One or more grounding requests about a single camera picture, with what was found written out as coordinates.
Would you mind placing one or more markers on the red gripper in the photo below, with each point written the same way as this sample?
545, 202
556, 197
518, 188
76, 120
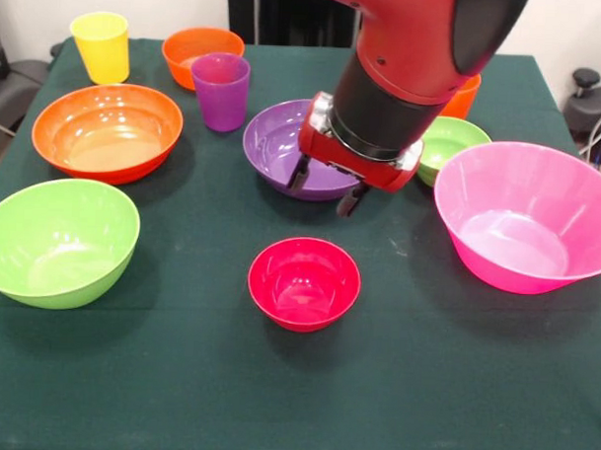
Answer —
352, 167

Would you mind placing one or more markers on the purple plastic bowl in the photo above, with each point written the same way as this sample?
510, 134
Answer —
273, 145

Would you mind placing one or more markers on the small red plastic bowl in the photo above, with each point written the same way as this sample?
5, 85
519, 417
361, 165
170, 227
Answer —
303, 289

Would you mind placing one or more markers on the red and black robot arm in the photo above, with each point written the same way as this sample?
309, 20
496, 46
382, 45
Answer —
410, 51

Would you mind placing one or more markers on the purple plastic cup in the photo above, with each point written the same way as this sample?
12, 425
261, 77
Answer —
221, 99

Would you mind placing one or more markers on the small green plastic bowl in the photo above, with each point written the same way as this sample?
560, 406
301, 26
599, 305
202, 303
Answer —
456, 141

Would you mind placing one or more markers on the orange plastic cup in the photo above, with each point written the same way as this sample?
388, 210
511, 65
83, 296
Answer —
465, 100

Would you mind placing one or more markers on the large pink plastic bowl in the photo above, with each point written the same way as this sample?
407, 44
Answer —
518, 218

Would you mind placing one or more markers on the small orange plastic bowl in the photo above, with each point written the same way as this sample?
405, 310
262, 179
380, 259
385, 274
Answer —
188, 48

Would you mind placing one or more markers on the dark green tablecloth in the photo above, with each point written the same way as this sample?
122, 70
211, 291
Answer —
295, 383

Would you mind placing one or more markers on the large orange plastic bowl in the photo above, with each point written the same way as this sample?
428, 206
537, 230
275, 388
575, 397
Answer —
106, 134

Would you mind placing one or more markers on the yellow plastic cup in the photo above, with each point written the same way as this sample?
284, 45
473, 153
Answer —
101, 50

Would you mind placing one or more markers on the large green plastic bowl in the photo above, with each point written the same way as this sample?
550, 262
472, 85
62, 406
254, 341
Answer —
58, 241

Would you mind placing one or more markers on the grey office chair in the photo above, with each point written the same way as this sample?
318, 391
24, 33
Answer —
19, 84

